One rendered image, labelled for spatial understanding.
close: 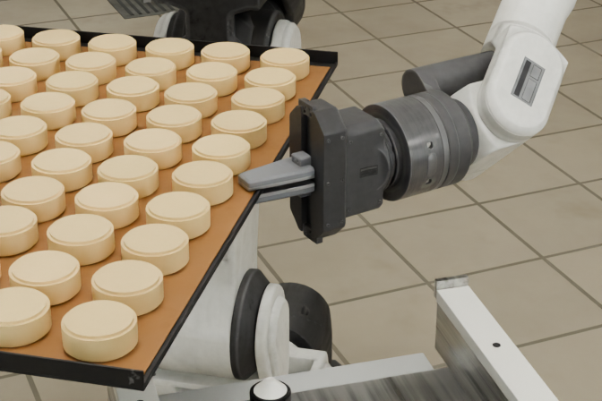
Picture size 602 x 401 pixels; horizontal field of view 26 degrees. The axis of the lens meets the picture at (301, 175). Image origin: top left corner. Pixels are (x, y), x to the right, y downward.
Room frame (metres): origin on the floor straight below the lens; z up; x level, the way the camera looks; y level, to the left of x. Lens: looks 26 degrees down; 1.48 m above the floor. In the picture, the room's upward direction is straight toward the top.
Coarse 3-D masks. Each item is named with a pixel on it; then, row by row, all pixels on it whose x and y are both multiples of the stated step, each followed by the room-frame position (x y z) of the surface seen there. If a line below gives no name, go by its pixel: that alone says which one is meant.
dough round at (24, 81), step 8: (0, 72) 1.19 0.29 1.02; (8, 72) 1.19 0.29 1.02; (16, 72) 1.19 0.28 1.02; (24, 72) 1.19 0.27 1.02; (32, 72) 1.19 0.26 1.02; (0, 80) 1.17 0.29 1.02; (8, 80) 1.17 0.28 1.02; (16, 80) 1.17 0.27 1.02; (24, 80) 1.17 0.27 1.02; (32, 80) 1.17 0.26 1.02; (0, 88) 1.16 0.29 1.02; (8, 88) 1.16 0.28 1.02; (16, 88) 1.16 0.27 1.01; (24, 88) 1.16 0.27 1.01; (32, 88) 1.17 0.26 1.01; (16, 96) 1.16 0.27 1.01; (24, 96) 1.16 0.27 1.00
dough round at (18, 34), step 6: (0, 30) 1.31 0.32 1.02; (6, 30) 1.31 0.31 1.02; (12, 30) 1.31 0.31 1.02; (18, 30) 1.31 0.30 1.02; (0, 36) 1.29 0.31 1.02; (6, 36) 1.29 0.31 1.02; (12, 36) 1.29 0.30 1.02; (18, 36) 1.30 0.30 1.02; (0, 42) 1.28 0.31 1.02; (6, 42) 1.29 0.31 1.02; (12, 42) 1.29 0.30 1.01; (18, 42) 1.30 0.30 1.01; (24, 42) 1.31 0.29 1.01; (6, 48) 1.29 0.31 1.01; (12, 48) 1.29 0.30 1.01; (18, 48) 1.30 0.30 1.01; (6, 54) 1.29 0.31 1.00
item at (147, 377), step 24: (0, 24) 1.35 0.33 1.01; (144, 48) 1.31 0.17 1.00; (264, 48) 1.29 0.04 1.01; (288, 144) 1.06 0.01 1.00; (240, 216) 0.92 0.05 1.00; (216, 264) 0.84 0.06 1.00; (168, 336) 0.75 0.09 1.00; (0, 360) 0.71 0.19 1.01; (24, 360) 0.70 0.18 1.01; (48, 360) 0.70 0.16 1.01; (96, 384) 0.69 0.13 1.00; (120, 384) 0.69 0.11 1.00; (144, 384) 0.69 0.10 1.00
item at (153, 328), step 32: (64, 64) 1.26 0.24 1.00; (192, 64) 1.26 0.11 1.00; (256, 64) 1.26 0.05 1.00; (160, 96) 1.18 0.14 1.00; (224, 96) 1.18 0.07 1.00; (288, 128) 1.10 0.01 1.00; (192, 160) 1.03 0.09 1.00; (256, 160) 1.03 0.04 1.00; (0, 192) 0.96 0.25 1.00; (64, 192) 0.96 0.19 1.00; (160, 192) 0.96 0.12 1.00; (224, 224) 0.91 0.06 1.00; (192, 256) 0.86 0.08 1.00; (0, 288) 0.81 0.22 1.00; (192, 288) 0.81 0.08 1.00; (160, 320) 0.77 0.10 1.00; (32, 352) 0.73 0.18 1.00; (64, 352) 0.73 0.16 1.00
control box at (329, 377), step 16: (336, 368) 0.95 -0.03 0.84; (352, 368) 0.95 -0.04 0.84; (368, 368) 0.95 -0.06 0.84; (384, 368) 0.95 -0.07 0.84; (400, 368) 0.95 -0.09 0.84; (416, 368) 0.95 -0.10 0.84; (432, 368) 0.95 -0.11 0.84; (240, 384) 0.92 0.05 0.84; (288, 384) 0.92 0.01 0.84; (304, 384) 0.92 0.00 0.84; (320, 384) 0.92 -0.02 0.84; (336, 384) 0.92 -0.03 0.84; (160, 400) 0.90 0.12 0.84; (176, 400) 0.90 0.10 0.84; (192, 400) 0.90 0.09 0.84; (208, 400) 0.90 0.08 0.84; (224, 400) 0.90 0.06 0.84; (240, 400) 0.90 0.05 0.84
